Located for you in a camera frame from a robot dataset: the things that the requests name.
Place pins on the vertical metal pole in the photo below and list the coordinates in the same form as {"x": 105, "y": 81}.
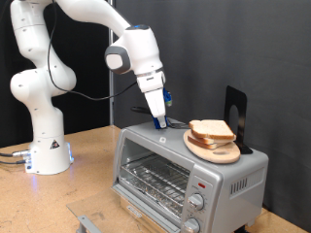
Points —
{"x": 111, "y": 113}

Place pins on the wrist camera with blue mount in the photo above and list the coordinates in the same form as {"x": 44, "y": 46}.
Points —
{"x": 167, "y": 97}

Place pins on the black metal bookend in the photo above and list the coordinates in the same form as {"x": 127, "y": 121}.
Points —
{"x": 236, "y": 95}

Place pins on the round wooden cutting board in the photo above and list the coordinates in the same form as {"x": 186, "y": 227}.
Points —
{"x": 200, "y": 152}

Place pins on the silver toaster oven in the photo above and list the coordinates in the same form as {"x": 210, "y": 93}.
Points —
{"x": 226, "y": 174}

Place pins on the silver oven knob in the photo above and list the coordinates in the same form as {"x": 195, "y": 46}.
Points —
{"x": 196, "y": 201}
{"x": 191, "y": 226}

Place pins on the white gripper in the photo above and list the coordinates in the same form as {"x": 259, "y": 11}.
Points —
{"x": 155, "y": 103}

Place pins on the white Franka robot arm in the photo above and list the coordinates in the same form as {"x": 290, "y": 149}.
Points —
{"x": 42, "y": 84}

